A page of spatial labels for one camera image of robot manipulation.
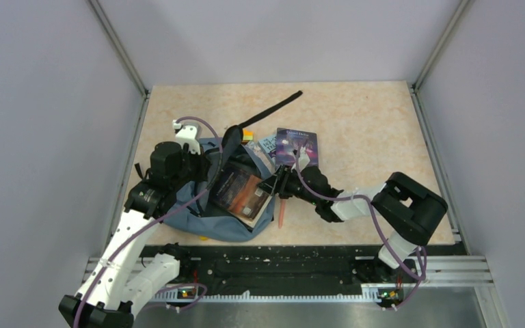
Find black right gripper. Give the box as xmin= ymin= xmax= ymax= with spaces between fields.
xmin=256 ymin=164 xmax=319 ymax=206

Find blue grey student backpack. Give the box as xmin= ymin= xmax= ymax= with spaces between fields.
xmin=136 ymin=91 xmax=303 ymax=242

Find dark thick paperback book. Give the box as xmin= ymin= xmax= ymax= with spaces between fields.
xmin=208 ymin=164 xmax=271 ymax=228

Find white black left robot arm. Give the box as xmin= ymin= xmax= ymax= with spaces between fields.
xmin=58 ymin=141 xmax=211 ymax=327

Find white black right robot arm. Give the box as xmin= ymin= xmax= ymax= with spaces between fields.
xmin=258 ymin=166 xmax=448 ymax=282

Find orange pen upright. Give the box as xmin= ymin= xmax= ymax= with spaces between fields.
xmin=278 ymin=199 xmax=286 ymax=229

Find colourful sticky note stack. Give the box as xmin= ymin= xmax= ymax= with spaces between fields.
xmin=241 ymin=129 xmax=254 ymax=144

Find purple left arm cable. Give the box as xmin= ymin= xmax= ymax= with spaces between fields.
xmin=72 ymin=116 xmax=224 ymax=328

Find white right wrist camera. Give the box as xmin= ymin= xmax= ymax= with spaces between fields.
xmin=295 ymin=146 xmax=310 ymax=171

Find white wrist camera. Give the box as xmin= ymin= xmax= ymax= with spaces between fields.
xmin=295 ymin=146 xmax=310 ymax=171
xmin=172 ymin=120 xmax=202 ymax=154

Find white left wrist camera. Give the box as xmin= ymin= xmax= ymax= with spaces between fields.
xmin=172 ymin=120 xmax=202 ymax=154

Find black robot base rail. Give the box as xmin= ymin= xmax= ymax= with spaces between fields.
xmin=173 ymin=245 xmax=417 ymax=297

